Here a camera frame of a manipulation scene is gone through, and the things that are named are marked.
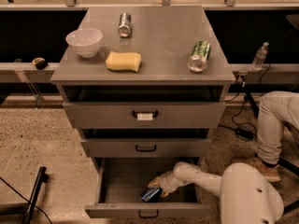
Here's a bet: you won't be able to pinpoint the grey drawer cabinet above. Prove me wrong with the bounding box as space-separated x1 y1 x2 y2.
50 5 236 161

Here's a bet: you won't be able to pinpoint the black stand leg left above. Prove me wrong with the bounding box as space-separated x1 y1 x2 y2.
21 166 49 224

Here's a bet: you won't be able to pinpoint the person leg beige trousers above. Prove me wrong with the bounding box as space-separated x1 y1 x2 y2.
257 91 299 167

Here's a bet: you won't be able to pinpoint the grey bottom drawer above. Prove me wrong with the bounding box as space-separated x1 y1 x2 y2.
85 158 211 218

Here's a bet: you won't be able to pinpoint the white label on handle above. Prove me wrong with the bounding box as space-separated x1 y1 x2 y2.
136 113 153 121

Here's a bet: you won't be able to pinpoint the black yellow tape measure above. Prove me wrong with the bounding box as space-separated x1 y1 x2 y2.
32 57 48 70

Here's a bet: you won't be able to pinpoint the grey top drawer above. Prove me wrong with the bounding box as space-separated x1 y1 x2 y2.
64 102 225 129

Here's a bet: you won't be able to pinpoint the green can lying down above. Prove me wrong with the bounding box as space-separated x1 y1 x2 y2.
188 40 211 73

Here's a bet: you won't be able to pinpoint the clear plastic water bottle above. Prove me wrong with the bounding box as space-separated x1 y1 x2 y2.
251 42 269 71

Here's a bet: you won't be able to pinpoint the yellow sponge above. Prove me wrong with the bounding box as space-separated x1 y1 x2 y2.
106 51 142 72

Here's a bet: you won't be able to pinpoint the grey drawer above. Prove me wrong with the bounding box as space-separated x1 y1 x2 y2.
85 158 211 218
64 102 225 129
81 138 211 158

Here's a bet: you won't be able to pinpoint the grey middle drawer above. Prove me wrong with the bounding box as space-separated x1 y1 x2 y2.
81 138 211 158

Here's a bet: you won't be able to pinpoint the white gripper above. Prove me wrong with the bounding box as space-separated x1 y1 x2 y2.
148 171 179 198

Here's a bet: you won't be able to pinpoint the black power adapter with cable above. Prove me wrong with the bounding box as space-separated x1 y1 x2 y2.
220 64 271 141

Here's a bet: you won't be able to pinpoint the blue pepsi can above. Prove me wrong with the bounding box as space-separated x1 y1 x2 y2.
140 188 162 203

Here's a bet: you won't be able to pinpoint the white bowl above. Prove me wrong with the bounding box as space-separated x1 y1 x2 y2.
65 28 103 58

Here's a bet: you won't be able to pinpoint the silver can lying down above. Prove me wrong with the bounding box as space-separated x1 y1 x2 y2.
118 12 132 37

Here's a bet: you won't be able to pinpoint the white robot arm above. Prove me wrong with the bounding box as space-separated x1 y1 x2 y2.
148 161 284 224

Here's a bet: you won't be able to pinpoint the black chair base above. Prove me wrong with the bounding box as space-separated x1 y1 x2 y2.
278 157 299 217

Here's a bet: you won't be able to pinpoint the tan sneaker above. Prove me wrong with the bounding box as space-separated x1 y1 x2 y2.
232 157 281 182

